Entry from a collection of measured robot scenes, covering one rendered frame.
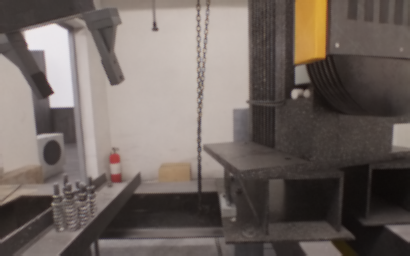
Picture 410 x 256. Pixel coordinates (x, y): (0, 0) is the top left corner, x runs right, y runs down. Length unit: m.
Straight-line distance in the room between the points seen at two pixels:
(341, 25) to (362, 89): 0.17
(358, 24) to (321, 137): 0.32
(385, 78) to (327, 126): 0.19
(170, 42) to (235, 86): 1.09
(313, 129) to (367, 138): 0.23
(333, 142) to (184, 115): 2.47
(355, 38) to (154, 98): 2.73
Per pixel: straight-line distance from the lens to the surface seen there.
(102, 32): 0.35
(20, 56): 0.43
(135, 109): 3.18
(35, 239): 0.92
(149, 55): 3.19
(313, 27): 0.59
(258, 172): 0.64
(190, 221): 1.24
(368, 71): 0.68
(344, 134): 0.81
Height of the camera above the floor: 1.09
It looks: 6 degrees down
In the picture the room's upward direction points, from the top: 2 degrees counter-clockwise
